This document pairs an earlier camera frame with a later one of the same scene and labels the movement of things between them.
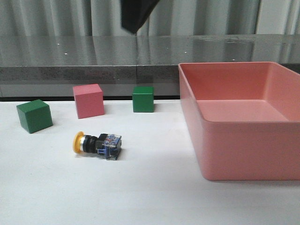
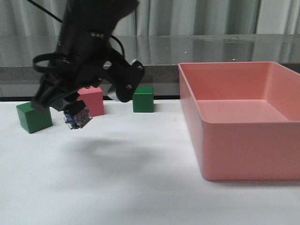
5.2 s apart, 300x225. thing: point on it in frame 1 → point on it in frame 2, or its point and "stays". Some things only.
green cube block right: (143, 99) stays
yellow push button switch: (107, 145) → (78, 120)
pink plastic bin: (245, 117) stays
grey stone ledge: (51, 65) stays
